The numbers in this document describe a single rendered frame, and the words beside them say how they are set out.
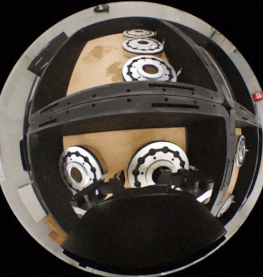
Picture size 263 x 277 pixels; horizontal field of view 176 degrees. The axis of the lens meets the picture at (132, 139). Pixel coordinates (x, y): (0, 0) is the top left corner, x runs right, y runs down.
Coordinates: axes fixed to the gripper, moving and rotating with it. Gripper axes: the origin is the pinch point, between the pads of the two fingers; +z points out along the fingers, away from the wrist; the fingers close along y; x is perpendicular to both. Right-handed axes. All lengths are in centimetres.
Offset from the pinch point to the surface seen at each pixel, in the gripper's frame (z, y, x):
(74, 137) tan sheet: 2.5, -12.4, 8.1
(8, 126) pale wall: 13, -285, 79
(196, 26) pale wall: 17, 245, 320
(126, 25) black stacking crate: -1.8, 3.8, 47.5
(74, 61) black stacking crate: 1.2, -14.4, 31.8
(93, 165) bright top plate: -0.7, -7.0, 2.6
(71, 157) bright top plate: -0.7, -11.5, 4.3
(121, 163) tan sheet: 2.5, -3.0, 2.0
